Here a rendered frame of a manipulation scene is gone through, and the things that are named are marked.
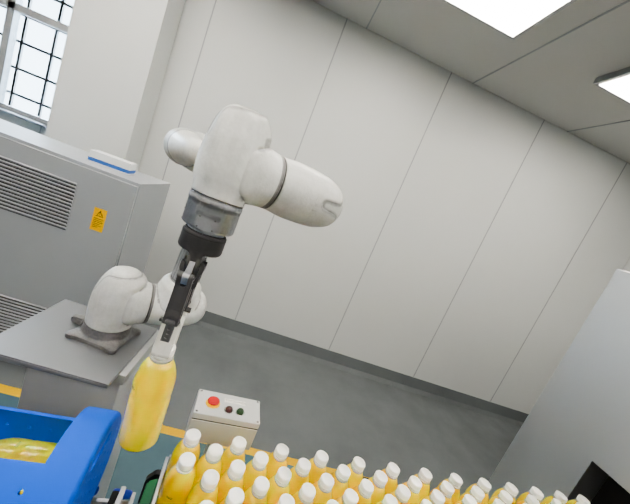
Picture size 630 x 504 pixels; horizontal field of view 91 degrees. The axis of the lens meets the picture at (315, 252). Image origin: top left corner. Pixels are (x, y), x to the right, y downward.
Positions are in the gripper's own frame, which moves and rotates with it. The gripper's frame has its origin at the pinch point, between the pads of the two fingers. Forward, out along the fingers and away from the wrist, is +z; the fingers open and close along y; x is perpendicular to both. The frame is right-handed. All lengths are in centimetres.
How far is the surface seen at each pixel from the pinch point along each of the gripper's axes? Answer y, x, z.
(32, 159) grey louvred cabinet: -159, -119, 5
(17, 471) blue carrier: 6.3, -14.1, 26.3
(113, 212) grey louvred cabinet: -155, -70, 18
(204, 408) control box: -28.2, 13.6, 35.6
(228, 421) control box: -26.2, 21.3, 36.5
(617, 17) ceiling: -115, 164, -201
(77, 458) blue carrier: 3.8, -7.0, 24.9
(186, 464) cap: -9.7, 12.6, 36.2
